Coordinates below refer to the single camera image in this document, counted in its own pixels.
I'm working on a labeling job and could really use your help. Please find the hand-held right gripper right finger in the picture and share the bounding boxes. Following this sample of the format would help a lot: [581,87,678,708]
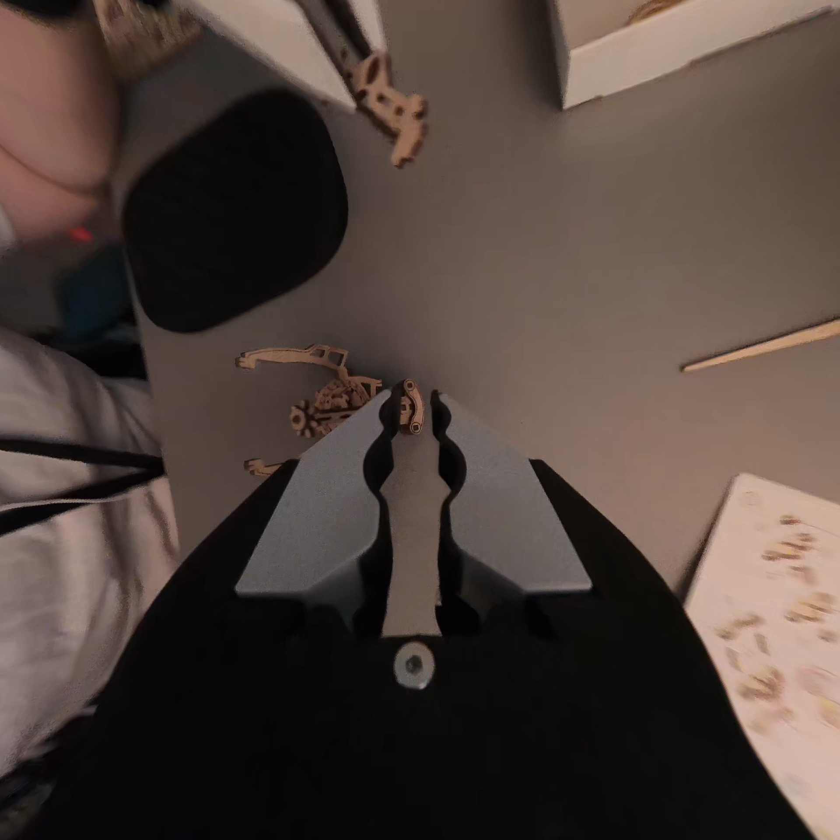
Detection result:
[430,388,593,636]

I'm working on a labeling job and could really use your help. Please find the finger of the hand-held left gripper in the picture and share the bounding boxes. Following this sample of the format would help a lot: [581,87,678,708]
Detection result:
[196,0,361,112]
[322,0,389,63]

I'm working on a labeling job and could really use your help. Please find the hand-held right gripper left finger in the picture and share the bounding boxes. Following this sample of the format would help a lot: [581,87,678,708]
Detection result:
[234,387,403,636]

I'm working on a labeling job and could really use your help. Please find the small wooden model part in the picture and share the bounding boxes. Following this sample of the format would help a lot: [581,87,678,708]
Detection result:
[346,51,429,169]

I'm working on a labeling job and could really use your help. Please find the wooden mechanical model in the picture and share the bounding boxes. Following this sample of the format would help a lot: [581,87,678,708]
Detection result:
[235,343,426,478]

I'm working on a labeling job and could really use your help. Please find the person's left forearm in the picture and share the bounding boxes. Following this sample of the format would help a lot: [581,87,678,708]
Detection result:
[0,7,129,247]

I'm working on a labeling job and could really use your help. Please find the instruction booklet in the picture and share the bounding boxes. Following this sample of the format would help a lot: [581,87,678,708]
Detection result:
[682,472,840,840]

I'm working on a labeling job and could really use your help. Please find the white cardboard box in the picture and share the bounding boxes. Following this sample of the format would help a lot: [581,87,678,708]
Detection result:
[550,0,840,111]

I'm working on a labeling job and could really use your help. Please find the thin wooden stick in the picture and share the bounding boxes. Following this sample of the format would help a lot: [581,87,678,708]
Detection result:
[680,319,840,375]

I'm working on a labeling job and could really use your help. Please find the black harness strap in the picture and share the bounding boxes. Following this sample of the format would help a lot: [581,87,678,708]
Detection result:
[0,438,165,472]
[0,469,165,536]

